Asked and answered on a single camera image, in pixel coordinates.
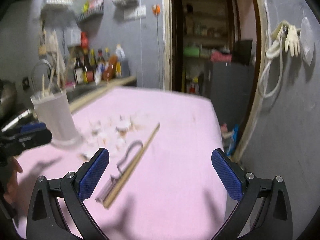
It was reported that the long dark wooden chopstick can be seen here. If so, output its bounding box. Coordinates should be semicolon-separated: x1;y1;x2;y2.
102;123;160;209

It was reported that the light wooden chopstick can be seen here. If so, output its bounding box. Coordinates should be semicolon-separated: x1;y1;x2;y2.
61;47;75;90

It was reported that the person's left hand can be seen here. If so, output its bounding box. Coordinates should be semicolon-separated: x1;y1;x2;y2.
3;157;23;204

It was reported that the silver spoon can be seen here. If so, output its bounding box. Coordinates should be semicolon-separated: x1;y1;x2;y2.
1;109;33;132

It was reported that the white plastic utensil holder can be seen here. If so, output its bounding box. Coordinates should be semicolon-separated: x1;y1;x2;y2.
30;90;81;148

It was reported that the steel faucet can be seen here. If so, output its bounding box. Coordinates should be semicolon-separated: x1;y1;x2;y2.
29;59;53;92

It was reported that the dark wine bottle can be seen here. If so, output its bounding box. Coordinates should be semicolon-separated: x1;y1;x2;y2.
74;56;84;85

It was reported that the dark soy sauce bottle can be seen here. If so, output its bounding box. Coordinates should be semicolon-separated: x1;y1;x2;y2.
83;48;94;83

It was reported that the orange snack bag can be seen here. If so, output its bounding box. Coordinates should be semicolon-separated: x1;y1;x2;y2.
102;54;118;81

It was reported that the large oil jug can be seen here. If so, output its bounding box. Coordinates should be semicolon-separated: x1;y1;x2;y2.
116;44;130;78

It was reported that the dark grey cabinet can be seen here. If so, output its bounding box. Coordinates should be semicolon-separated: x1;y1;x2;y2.
202;62;254;128

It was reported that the green box on shelf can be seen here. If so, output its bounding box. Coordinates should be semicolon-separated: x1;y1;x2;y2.
183;47;200;58

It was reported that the white rubber glove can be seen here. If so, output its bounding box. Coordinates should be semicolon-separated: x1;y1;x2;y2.
271;20;300;57

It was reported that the clear hanging plastic bag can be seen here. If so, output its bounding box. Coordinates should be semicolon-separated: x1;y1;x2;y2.
300;17;315;66

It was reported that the white wall box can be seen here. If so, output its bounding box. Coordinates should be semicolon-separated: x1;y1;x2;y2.
65;27;81;48

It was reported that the grey wall rack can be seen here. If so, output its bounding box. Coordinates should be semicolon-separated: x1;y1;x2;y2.
75;4;104;23

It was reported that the wall power socket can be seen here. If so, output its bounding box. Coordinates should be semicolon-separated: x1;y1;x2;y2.
124;5;146;21

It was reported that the orange wall hook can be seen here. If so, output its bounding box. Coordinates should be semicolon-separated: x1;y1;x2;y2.
151;4;161;16

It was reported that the white hose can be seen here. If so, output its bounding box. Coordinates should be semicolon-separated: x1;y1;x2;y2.
258;39;284;99

